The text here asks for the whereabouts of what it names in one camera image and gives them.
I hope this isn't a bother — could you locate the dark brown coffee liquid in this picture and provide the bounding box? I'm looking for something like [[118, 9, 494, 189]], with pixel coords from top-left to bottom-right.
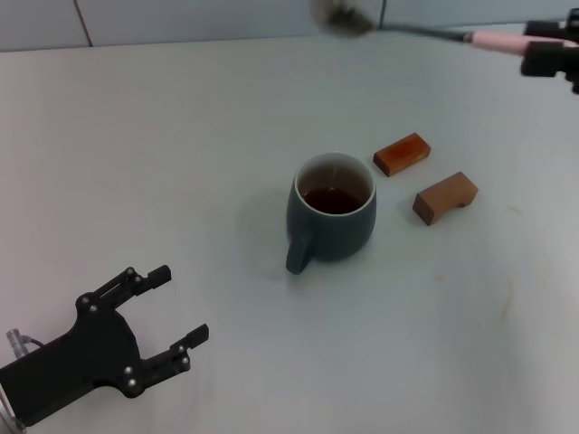
[[301, 187, 361, 215]]

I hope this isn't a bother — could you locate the grey left gripper cable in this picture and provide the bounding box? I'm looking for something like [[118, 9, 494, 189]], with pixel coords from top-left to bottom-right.
[[5, 328, 44, 358]]

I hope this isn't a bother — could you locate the light brown arched wooden block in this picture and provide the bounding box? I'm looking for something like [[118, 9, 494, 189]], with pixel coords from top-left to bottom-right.
[[412, 171, 479, 226]]

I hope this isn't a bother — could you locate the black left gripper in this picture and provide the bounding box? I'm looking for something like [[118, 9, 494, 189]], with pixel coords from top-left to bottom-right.
[[0, 263, 211, 429]]

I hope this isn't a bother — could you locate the grey ceramic mug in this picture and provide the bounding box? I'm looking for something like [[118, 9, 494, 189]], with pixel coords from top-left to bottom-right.
[[284, 151, 378, 276]]

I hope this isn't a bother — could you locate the flat reddish wooden block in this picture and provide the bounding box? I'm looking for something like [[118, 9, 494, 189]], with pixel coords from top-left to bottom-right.
[[373, 131, 432, 177]]

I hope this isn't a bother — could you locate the pink handled metal spoon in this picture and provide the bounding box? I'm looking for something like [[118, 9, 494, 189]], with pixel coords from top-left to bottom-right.
[[310, 0, 579, 59]]

